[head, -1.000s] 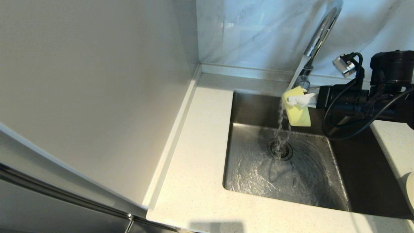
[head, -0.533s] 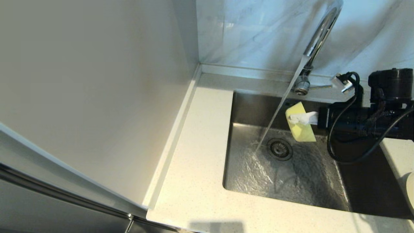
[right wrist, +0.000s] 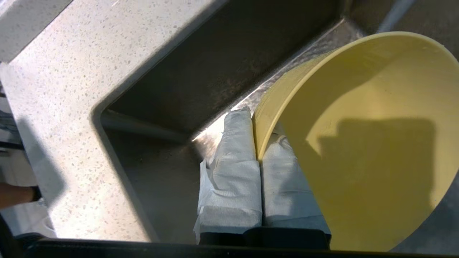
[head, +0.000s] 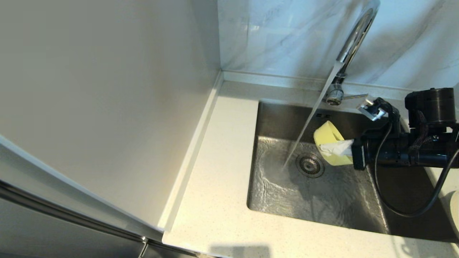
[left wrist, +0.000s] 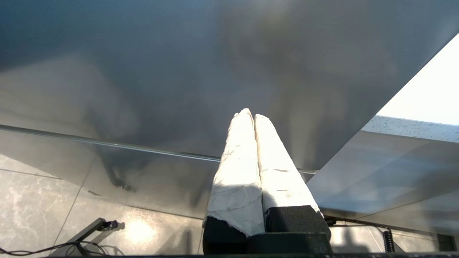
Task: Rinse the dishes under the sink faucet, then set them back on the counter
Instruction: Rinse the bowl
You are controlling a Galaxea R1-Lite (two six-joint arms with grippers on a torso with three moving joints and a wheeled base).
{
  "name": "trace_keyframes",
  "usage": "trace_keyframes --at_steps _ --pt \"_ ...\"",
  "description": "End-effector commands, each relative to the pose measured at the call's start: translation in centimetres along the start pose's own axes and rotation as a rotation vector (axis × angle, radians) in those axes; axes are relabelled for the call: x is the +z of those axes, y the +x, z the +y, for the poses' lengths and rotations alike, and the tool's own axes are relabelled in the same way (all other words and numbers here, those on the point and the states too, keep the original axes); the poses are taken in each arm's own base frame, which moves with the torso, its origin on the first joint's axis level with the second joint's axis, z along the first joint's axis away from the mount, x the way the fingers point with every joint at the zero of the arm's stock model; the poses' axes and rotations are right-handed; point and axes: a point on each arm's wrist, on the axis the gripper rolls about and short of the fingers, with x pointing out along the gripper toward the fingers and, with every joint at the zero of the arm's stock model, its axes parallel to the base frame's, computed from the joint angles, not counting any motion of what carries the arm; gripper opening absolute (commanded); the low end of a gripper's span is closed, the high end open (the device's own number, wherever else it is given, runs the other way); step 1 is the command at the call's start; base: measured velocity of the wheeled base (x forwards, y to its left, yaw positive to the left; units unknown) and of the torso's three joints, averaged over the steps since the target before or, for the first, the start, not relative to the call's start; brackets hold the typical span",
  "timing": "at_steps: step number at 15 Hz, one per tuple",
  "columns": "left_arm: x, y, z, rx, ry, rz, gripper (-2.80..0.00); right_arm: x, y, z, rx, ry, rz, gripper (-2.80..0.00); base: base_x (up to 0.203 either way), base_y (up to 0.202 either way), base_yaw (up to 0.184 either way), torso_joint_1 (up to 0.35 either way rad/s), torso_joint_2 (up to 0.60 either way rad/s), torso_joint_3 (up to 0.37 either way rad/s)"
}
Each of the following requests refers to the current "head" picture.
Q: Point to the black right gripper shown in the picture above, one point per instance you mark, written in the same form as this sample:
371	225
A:
383	148

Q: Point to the yellow plastic bowl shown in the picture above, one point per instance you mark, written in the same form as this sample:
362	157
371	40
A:
324	134

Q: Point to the chrome faucet lever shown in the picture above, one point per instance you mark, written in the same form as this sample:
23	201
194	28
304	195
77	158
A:
356	96

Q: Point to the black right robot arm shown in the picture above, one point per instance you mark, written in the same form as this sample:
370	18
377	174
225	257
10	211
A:
430	104

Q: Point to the stainless steel sink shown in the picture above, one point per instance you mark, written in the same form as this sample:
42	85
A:
279	122

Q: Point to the round metal drain strainer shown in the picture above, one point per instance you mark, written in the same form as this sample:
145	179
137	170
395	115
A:
310	165

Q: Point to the chrome gooseneck faucet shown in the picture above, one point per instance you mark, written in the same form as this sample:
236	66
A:
353	39

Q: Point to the white plate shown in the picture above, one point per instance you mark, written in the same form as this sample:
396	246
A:
456	211

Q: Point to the grey cabinet front under counter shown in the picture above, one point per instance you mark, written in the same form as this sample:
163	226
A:
161	252

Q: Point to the white tall cabinet panel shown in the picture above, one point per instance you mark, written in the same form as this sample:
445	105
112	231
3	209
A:
107	89

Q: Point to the grey steel appliance door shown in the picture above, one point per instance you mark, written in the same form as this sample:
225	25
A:
53	236

